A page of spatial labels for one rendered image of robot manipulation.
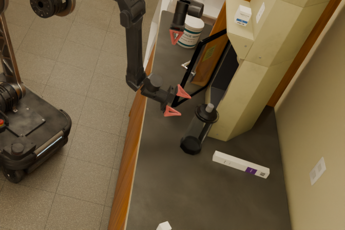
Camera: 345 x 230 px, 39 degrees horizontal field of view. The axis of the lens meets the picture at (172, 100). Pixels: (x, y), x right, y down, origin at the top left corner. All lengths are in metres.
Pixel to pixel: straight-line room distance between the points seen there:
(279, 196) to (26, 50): 2.43
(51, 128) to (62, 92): 0.65
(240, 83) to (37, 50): 2.24
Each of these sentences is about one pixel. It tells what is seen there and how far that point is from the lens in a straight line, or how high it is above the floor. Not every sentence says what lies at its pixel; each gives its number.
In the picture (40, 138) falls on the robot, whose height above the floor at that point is 0.24.
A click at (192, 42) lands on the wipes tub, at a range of 2.78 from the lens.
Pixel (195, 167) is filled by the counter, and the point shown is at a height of 0.94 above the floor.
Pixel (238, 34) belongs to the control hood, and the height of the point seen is 1.51.
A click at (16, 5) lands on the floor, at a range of 4.43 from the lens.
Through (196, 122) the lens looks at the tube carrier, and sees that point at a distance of 2.06.
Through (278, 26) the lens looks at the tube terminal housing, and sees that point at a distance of 1.94.
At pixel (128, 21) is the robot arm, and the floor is 1.51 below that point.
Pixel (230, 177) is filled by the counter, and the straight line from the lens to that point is 2.18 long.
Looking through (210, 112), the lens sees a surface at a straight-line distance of 2.05.
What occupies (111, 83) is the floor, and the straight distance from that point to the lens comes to 3.83.
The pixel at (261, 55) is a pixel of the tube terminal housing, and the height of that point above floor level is 1.46.
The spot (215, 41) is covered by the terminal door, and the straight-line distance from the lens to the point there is 2.18.
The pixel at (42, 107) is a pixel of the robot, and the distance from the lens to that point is 3.16.
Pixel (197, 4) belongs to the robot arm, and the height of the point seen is 1.41.
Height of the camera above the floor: 2.46
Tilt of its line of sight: 39 degrees down
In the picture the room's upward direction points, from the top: 24 degrees clockwise
